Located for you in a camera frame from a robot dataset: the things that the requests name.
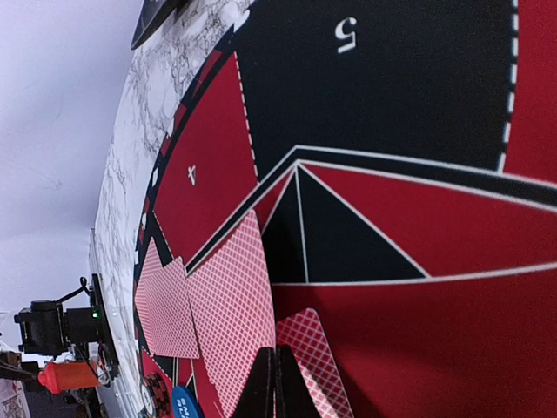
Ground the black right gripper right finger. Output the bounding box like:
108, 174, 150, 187
275, 345, 320, 418

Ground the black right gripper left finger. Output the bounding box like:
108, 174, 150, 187
232, 347, 275, 418

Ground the blue small blind button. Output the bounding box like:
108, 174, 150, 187
171, 386, 205, 418

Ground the red brown poker chip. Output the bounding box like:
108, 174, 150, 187
150, 381, 171, 417

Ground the single red playing card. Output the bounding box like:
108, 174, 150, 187
134, 239, 163, 354

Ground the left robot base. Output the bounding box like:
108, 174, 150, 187
14, 277, 100, 357

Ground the orange object beyond table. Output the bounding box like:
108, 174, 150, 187
37, 361, 99, 394

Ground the round red black poker mat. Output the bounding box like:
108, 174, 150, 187
133, 1, 556, 417

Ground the black floral box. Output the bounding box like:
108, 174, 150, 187
131, 0, 188, 51

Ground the aluminium front rail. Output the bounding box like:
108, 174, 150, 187
88, 228, 135, 417

